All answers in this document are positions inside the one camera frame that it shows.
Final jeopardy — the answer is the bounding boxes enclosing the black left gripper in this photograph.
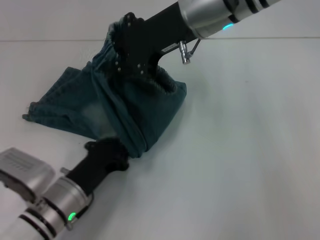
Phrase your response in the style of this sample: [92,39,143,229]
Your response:
[65,138,130,198]

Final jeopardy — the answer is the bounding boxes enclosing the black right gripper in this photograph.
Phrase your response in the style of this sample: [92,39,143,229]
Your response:
[116,2,200,79]

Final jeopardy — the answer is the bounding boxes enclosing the blue denim shorts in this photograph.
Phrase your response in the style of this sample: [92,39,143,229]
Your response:
[21,16,188,161]

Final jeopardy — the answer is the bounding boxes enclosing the right gripper metal plug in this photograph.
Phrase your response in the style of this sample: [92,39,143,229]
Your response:
[178,40,193,65]

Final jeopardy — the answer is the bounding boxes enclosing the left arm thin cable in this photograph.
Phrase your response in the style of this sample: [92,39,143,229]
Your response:
[67,191,95,226]

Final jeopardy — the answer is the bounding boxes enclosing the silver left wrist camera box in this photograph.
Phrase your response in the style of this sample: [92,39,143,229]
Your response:
[0,147,56,204]

